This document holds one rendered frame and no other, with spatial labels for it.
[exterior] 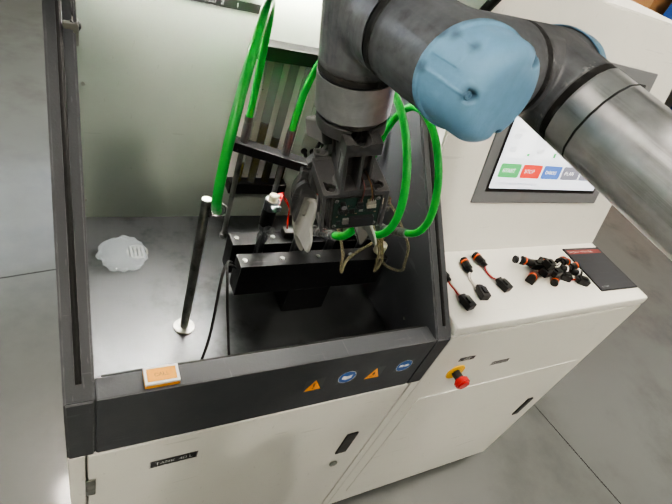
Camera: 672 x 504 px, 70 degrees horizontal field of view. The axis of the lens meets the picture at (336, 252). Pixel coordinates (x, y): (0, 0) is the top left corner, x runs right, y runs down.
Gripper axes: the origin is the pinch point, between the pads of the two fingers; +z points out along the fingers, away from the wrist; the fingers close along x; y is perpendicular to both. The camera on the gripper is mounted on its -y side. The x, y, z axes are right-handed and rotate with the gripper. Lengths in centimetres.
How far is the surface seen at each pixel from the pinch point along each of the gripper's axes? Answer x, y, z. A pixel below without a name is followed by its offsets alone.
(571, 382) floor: 149, -37, 168
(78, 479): -42, 9, 43
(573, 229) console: 83, -35, 45
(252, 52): -7.5, -18.7, -15.9
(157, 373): -25.4, 3.9, 22.0
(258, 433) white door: -11, 5, 50
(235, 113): -10.6, -12.1, -11.2
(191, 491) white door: -26, 8, 68
